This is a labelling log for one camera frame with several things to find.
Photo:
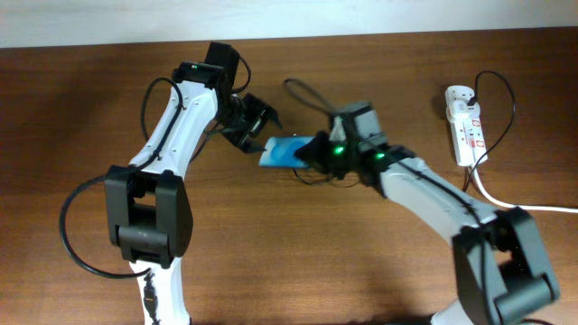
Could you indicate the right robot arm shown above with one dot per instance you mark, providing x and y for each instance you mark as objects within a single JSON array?
[{"x": 502, "y": 269}]

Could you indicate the blue screen Galaxy smartphone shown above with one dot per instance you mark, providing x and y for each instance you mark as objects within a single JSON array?
[{"x": 279, "y": 152}]

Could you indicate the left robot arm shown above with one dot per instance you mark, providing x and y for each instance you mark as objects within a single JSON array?
[{"x": 148, "y": 211}]

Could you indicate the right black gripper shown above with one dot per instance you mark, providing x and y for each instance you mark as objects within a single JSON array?
[{"x": 311, "y": 153}]

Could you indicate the white power strip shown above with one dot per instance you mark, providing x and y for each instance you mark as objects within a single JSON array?
[{"x": 467, "y": 136}]

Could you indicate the white USB wall charger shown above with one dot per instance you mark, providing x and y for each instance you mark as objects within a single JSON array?
[{"x": 457, "y": 103}]

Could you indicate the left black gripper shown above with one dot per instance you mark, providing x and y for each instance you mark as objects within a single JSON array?
[{"x": 258, "y": 114}]

